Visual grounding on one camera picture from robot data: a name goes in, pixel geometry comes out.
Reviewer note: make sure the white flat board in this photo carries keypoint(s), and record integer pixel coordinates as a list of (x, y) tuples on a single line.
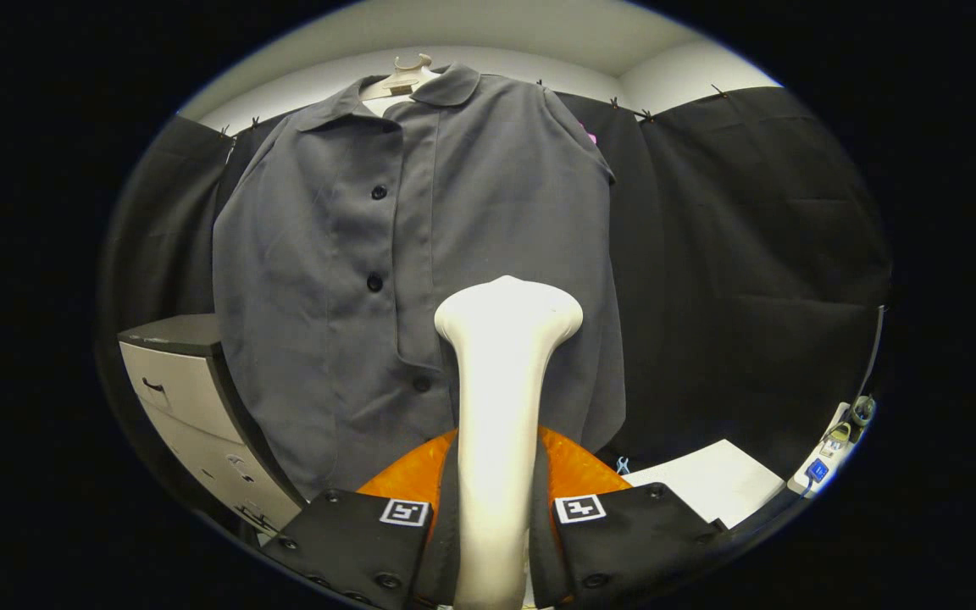
[(708, 479)]

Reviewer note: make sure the white power strip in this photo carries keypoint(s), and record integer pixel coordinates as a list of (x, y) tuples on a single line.
[(818, 470)]

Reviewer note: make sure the grey button-up shirt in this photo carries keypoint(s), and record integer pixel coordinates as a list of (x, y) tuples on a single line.
[(310, 296)]

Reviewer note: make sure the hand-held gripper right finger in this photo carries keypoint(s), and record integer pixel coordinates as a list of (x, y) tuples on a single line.
[(540, 525)]

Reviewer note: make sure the white mannequin torso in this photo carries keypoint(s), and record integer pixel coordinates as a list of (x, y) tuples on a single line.
[(399, 85)]

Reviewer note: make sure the grey drawer cabinet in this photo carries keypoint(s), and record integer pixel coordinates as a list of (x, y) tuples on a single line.
[(174, 381)]

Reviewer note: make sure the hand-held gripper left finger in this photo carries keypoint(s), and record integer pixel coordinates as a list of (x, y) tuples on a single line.
[(449, 525)]

